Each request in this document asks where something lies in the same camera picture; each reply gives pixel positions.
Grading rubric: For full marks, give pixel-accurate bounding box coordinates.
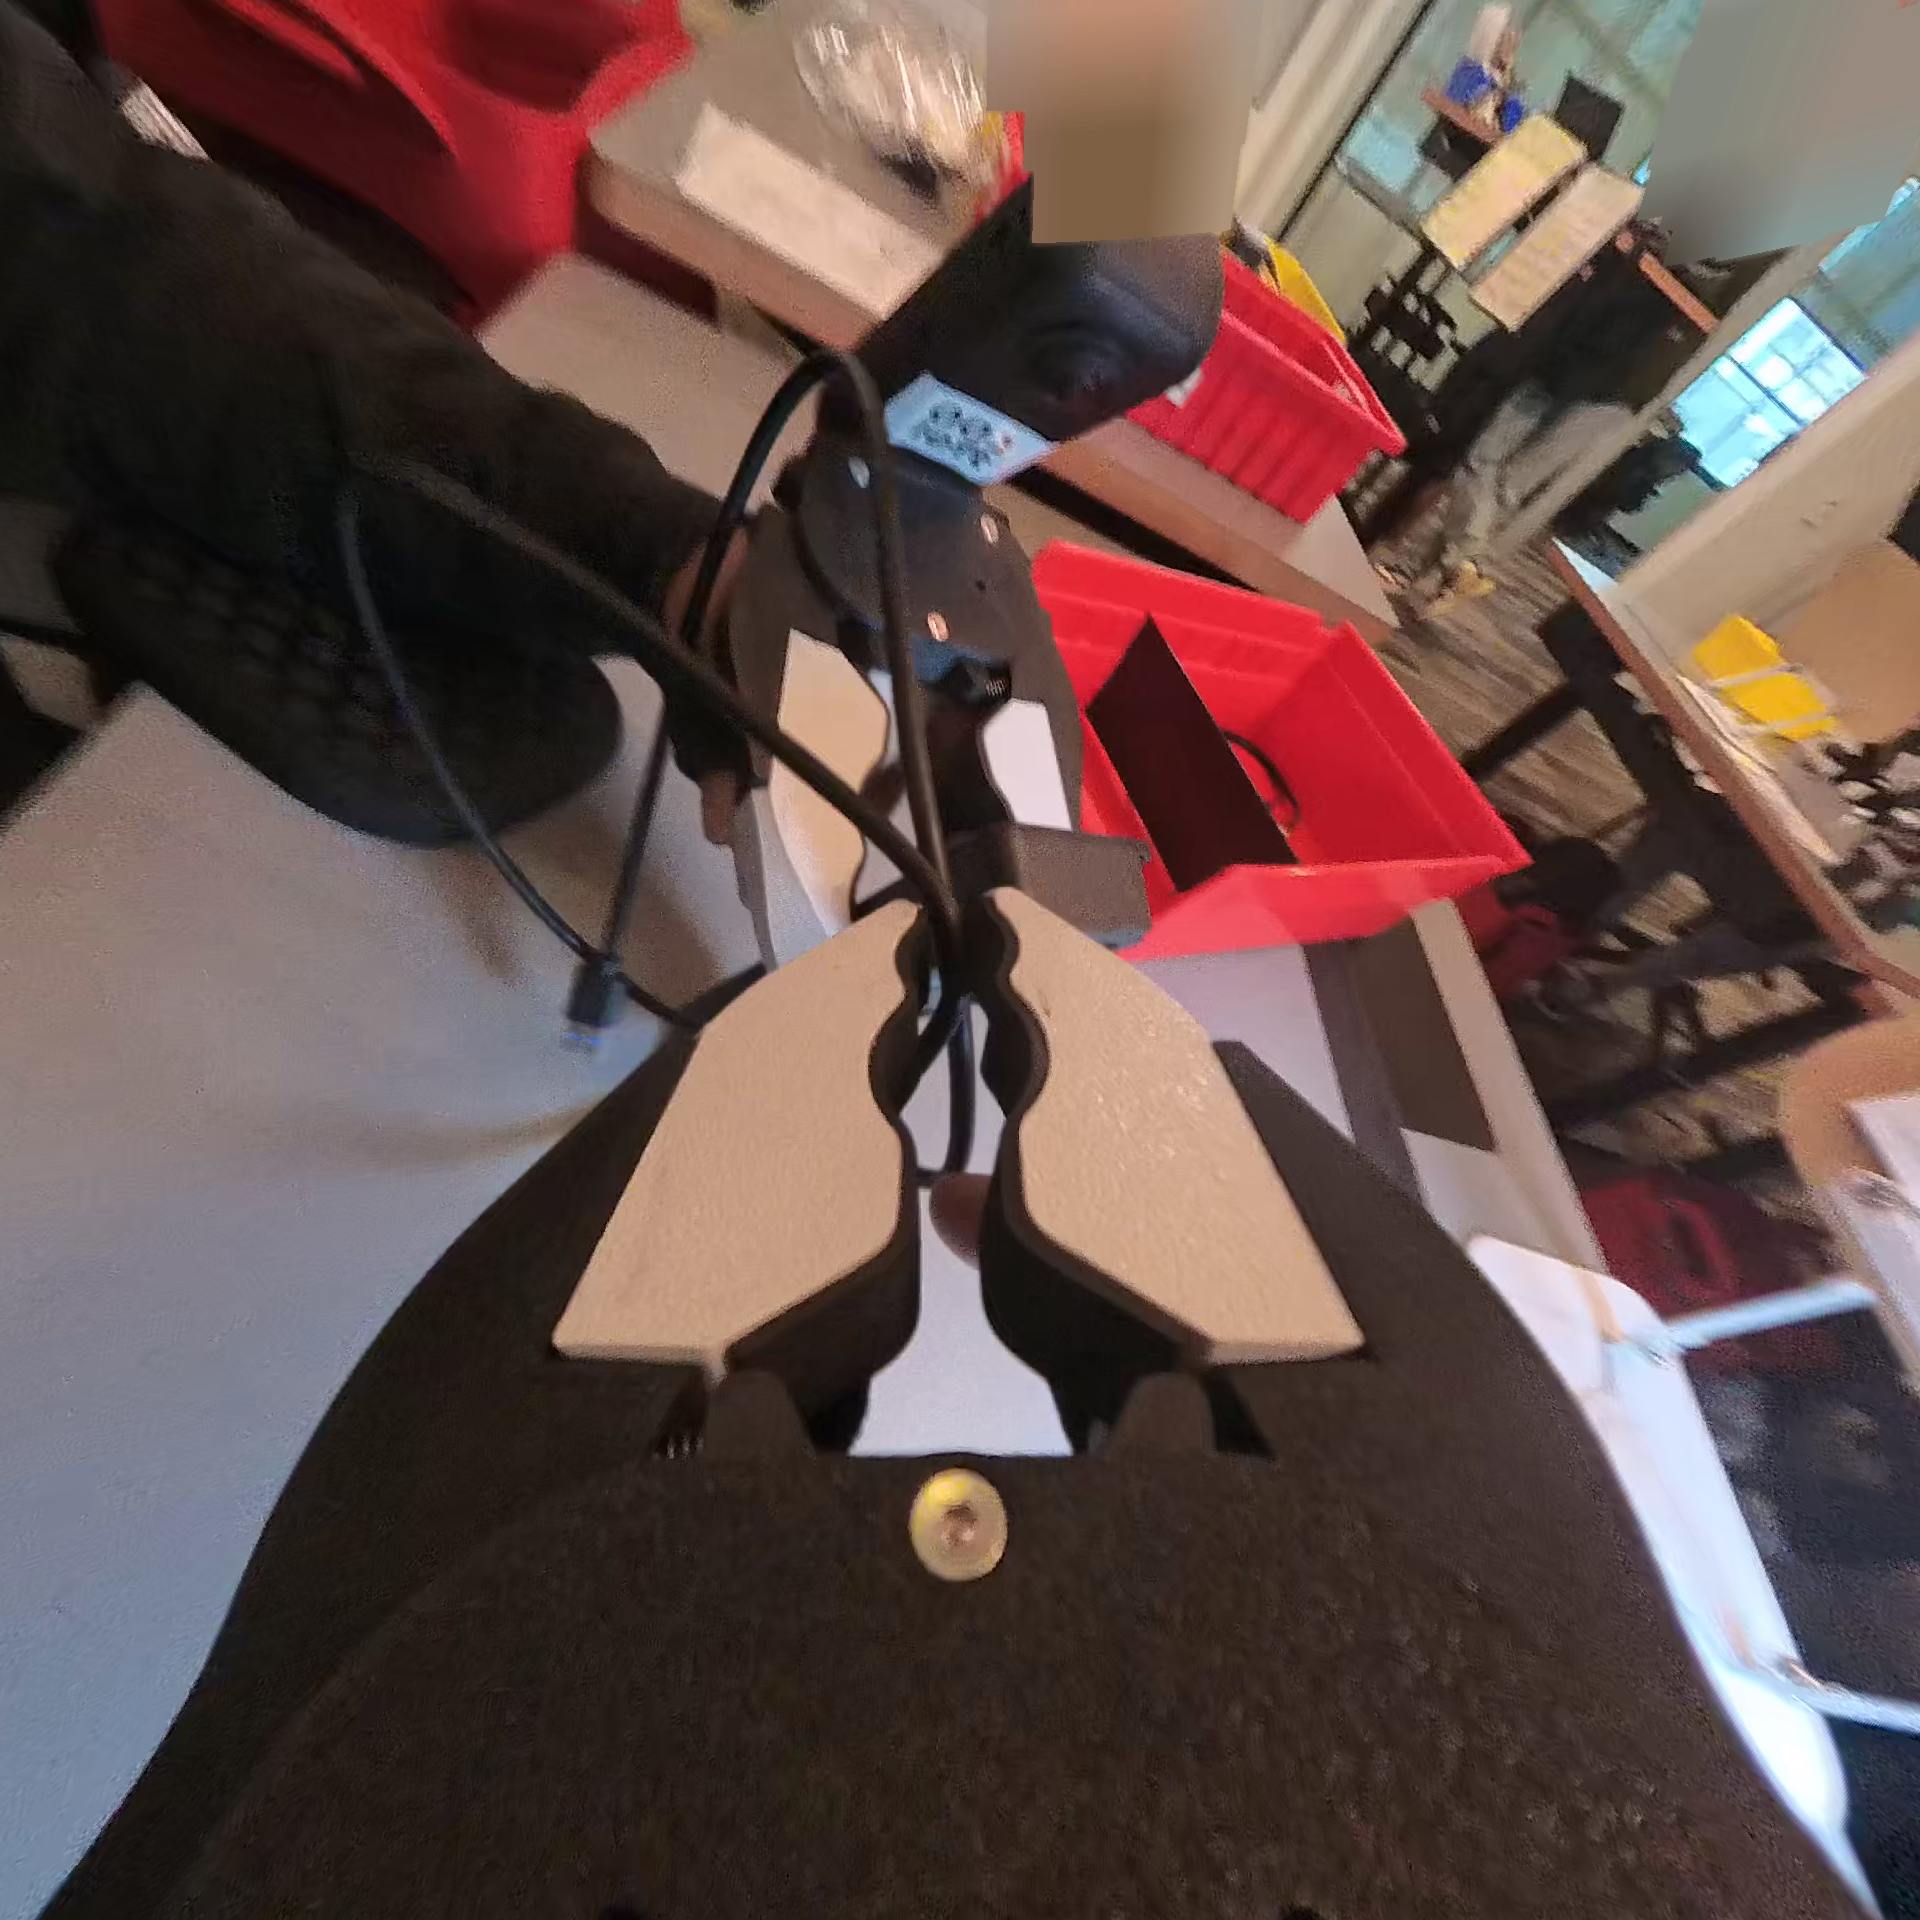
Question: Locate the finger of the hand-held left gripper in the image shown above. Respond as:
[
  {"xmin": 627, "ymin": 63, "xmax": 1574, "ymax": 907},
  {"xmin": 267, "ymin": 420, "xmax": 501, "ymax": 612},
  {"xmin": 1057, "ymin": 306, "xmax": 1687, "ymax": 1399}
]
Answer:
[
  {"xmin": 979, "ymin": 698, "xmax": 1081, "ymax": 840},
  {"xmin": 768, "ymin": 631, "xmax": 905, "ymax": 944}
]

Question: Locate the black textured rounded object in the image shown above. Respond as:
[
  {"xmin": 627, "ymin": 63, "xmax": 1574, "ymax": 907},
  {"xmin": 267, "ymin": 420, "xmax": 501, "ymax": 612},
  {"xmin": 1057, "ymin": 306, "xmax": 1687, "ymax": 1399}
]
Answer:
[{"xmin": 59, "ymin": 497, "xmax": 624, "ymax": 847}]

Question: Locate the brown upright board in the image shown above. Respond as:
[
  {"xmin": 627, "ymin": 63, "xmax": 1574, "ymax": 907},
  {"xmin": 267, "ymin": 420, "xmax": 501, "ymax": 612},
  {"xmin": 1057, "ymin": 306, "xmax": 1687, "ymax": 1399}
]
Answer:
[
  {"xmin": 1470, "ymin": 163, "xmax": 1649, "ymax": 332},
  {"xmin": 1418, "ymin": 116, "xmax": 1585, "ymax": 273}
]

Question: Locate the red plastic bin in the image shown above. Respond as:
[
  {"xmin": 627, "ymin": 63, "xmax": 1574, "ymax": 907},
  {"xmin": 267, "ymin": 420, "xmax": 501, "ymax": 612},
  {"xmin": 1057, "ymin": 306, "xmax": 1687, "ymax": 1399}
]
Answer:
[
  {"xmin": 1133, "ymin": 248, "xmax": 1409, "ymax": 524},
  {"xmin": 1031, "ymin": 539, "xmax": 1531, "ymax": 962}
]

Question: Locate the silver usb plug with cable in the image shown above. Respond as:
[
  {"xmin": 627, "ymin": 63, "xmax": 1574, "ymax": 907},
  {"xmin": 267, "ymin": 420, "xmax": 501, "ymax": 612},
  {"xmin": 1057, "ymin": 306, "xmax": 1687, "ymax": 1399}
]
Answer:
[{"xmin": 335, "ymin": 451, "xmax": 995, "ymax": 1192}]

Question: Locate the red bag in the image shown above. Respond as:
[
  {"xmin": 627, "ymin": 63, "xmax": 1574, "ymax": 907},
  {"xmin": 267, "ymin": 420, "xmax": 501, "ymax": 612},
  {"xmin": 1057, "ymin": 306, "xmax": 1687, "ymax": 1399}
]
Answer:
[{"xmin": 1583, "ymin": 1171, "xmax": 1825, "ymax": 1327}]

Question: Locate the large red plastic container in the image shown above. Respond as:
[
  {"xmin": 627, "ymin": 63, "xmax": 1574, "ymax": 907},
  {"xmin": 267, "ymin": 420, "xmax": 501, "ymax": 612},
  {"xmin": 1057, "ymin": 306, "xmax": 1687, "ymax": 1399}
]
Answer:
[{"xmin": 97, "ymin": 0, "xmax": 694, "ymax": 319}]

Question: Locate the printed paper sheet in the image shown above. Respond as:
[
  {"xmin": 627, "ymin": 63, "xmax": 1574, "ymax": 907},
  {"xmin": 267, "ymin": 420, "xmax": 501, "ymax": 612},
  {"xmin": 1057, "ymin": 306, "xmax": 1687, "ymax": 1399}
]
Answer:
[{"xmin": 675, "ymin": 106, "xmax": 962, "ymax": 309}]

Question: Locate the grey USB hub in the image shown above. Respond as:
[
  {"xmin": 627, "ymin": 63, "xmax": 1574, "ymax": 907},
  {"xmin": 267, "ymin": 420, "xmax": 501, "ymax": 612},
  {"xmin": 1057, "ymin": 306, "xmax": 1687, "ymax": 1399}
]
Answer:
[{"xmin": 942, "ymin": 825, "xmax": 1154, "ymax": 952}]

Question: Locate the person's left forearm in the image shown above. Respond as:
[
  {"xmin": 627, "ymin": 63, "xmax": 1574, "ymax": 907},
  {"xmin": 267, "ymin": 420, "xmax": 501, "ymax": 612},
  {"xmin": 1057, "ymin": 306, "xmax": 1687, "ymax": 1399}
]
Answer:
[{"xmin": 0, "ymin": 16, "xmax": 723, "ymax": 633}]

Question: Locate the yellow bin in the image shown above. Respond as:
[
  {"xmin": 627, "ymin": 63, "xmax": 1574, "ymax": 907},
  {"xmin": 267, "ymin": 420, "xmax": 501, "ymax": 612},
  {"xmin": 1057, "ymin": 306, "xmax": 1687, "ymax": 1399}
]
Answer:
[{"xmin": 1691, "ymin": 615, "xmax": 1840, "ymax": 740}]

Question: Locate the black divider panel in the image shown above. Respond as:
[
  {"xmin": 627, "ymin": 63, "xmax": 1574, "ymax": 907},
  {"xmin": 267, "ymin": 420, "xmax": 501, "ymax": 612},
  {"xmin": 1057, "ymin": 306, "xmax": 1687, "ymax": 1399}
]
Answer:
[{"xmin": 1085, "ymin": 618, "xmax": 1299, "ymax": 889}]

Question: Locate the person's left hand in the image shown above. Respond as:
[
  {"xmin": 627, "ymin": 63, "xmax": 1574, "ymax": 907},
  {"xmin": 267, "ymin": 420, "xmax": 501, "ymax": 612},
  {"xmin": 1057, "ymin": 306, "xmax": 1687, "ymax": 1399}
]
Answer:
[{"xmin": 662, "ymin": 532, "xmax": 760, "ymax": 847}]

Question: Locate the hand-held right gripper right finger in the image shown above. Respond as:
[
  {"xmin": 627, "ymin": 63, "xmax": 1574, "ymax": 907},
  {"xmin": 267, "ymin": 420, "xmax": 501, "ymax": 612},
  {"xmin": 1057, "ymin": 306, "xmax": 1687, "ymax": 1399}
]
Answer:
[{"xmin": 977, "ymin": 884, "xmax": 1369, "ymax": 1369}]

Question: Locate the white metal stand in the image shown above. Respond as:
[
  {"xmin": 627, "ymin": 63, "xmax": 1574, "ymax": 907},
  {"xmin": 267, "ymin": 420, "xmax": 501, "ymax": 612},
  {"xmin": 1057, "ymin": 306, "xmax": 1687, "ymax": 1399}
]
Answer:
[{"xmin": 1469, "ymin": 1232, "xmax": 1920, "ymax": 1863}]

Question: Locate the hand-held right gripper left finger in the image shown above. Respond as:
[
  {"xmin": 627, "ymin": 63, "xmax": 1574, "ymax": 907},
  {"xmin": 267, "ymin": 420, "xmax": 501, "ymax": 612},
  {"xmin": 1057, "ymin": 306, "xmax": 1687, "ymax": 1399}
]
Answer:
[{"xmin": 552, "ymin": 896, "xmax": 925, "ymax": 1369}]

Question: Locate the black cable with red plugs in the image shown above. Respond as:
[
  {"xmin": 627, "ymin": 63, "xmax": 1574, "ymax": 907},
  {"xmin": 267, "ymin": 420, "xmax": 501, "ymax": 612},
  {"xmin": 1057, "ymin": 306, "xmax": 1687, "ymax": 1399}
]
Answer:
[{"xmin": 718, "ymin": 347, "xmax": 966, "ymax": 903}]

